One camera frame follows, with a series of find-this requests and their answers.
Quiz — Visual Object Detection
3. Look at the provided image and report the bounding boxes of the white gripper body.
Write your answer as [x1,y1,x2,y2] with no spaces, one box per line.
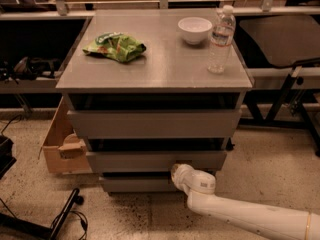
[171,164,216,195]

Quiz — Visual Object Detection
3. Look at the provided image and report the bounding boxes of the grey drawer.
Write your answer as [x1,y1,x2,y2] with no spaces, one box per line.
[86,151,226,173]
[99,176,176,193]
[68,110,241,139]

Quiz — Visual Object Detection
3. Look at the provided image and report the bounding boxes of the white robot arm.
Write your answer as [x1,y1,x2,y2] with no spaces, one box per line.
[171,164,320,240]

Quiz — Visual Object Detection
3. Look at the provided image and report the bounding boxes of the grey top drawer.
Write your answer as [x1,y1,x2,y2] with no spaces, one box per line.
[68,110,241,139]

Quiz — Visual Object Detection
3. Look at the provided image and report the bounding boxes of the grey bottom drawer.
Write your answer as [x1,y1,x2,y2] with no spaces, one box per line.
[99,176,176,193]

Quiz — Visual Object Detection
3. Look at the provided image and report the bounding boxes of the grey drawer cabinet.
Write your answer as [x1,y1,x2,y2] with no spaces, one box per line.
[57,9,252,180]

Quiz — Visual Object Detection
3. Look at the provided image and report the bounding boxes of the cardboard box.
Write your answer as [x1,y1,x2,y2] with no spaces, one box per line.
[42,99,92,174]

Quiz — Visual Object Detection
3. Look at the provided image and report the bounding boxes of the white bowl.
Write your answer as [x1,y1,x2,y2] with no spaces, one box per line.
[178,17,212,45]

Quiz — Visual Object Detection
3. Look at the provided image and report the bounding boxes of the green chip bag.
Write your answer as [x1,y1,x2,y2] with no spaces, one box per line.
[82,32,146,63]

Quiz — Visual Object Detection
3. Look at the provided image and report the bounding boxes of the clear plastic water bottle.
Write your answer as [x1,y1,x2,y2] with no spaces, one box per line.
[208,5,236,74]

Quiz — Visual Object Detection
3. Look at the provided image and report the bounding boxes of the black chair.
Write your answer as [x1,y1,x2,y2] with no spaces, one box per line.
[235,14,320,149]

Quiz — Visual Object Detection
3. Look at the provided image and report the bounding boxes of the black device at left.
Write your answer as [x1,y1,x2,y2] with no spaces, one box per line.
[0,135,16,179]

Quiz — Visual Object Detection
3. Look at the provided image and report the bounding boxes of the black stand with cables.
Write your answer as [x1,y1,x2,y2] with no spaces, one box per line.
[0,187,89,240]

